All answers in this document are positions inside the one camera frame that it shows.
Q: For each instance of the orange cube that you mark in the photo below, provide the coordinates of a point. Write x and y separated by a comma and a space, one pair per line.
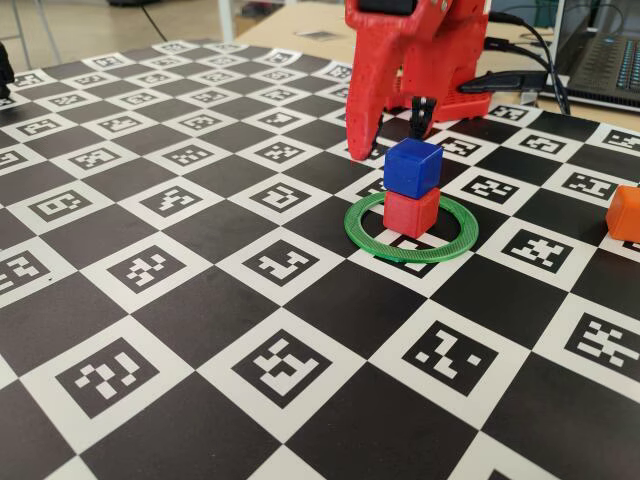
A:
625, 215

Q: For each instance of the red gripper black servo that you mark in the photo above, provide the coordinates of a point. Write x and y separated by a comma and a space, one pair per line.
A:
372, 65

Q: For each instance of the thick black plug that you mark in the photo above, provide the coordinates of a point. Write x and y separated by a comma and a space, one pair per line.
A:
505, 81

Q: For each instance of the small white connector block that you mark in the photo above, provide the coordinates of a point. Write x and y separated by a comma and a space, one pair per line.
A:
530, 97

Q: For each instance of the black stand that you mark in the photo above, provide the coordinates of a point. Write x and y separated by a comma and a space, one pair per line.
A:
5, 70

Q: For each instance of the black white marker board mat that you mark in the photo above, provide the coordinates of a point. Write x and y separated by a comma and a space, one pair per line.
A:
320, 350

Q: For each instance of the red cube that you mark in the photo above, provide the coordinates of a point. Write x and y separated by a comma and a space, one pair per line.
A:
407, 215

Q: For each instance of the blue cube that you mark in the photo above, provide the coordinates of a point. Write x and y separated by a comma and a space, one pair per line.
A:
412, 167

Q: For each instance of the dark laptop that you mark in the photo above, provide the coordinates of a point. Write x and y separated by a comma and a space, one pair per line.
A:
600, 65

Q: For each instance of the printed marker paper sheet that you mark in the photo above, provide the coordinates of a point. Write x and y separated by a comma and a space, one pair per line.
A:
317, 35

